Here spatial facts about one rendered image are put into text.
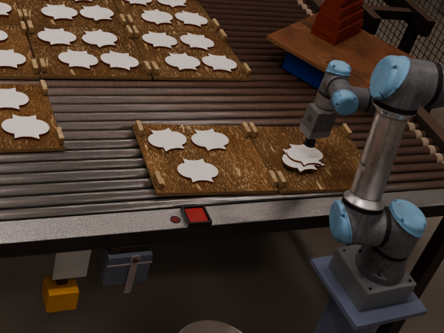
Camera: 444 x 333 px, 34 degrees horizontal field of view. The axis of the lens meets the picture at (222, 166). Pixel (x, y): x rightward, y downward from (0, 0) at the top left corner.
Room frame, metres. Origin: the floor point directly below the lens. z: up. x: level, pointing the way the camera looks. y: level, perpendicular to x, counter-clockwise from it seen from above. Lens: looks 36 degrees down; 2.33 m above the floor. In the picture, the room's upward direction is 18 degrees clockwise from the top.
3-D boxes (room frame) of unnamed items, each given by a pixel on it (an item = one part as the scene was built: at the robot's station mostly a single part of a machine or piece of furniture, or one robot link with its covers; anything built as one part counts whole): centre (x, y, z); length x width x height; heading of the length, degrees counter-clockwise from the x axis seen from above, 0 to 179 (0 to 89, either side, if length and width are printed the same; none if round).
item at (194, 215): (1.64, 0.03, 0.92); 0.06 x 0.06 x 0.01; 32
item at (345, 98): (1.98, -0.31, 1.27); 0.11 x 0.11 x 0.08; 17
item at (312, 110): (2.08, -0.25, 1.12); 0.10 x 0.09 x 0.16; 39
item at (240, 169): (1.93, 0.07, 0.93); 0.41 x 0.35 x 0.02; 119
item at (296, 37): (2.84, -0.35, 1.03); 0.50 x 0.50 x 0.02; 64
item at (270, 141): (2.13, -0.30, 0.93); 0.41 x 0.35 x 0.02; 119
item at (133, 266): (1.53, 0.19, 0.77); 0.14 x 0.11 x 0.18; 122
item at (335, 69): (2.07, -0.26, 1.28); 0.09 x 0.08 x 0.11; 17
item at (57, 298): (1.43, 0.34, 0.74); 0.09 x 0.08 x 0.24; 122
